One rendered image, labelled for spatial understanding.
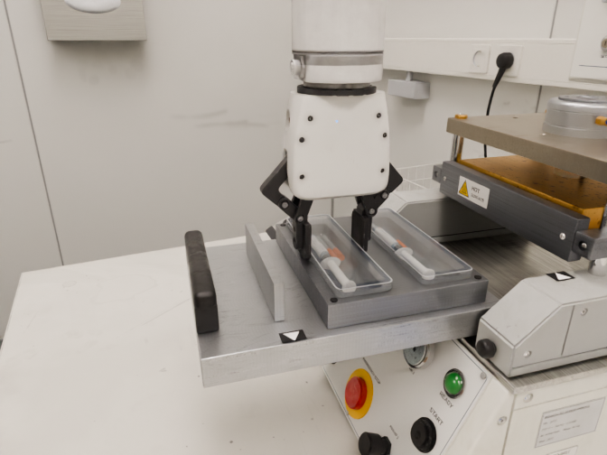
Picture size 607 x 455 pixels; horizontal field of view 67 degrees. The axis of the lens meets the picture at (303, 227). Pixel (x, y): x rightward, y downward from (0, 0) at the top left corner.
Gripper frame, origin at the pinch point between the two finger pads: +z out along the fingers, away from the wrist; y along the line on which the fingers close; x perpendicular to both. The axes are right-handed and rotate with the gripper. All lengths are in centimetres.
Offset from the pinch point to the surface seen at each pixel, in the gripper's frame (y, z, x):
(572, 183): 27.5, -4.5, -3.2
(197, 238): -13.9, 0.5, 4.5
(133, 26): -23, -23, 133
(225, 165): 6, 31, 150
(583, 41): 43.0, -19.1, 14.5
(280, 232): -3.9, 2.1, 7.4
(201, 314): -14.6, 2.5, -7.6
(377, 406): 4.8, 21.1, -4.1
